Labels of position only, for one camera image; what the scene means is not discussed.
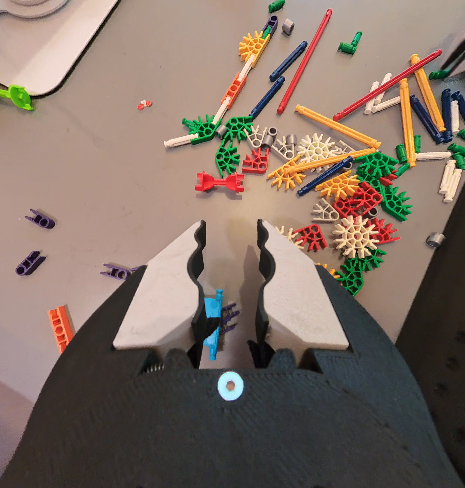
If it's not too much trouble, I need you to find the lime green toy spool piece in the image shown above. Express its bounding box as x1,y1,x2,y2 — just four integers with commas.
0,85,34,111

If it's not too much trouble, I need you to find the heap of mixed toy rods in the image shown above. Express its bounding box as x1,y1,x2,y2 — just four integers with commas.
295,49,465,203

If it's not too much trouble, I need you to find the red long toy rod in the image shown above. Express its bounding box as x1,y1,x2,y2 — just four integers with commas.
277,9,333,115

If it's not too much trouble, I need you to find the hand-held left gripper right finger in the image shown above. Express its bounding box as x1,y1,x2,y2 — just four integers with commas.
255,219,350,368

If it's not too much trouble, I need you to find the red toy spool piece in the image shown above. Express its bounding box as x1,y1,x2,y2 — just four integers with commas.
195,172,244,197

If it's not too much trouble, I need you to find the blue toy rod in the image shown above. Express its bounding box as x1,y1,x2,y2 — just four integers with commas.
250,76,286,118
270,41,308,82

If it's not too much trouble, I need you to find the cyan toy panel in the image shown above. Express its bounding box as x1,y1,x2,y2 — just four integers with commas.
203,289,223,361

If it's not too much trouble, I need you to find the pile of colourful toy connectors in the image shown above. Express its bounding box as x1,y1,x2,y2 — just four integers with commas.
248,126,413,297

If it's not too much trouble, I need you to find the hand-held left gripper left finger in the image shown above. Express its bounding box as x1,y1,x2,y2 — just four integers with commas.
113,220,207,368

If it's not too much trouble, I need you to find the white stand base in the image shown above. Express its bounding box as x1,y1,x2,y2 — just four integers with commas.
0,0,120,96

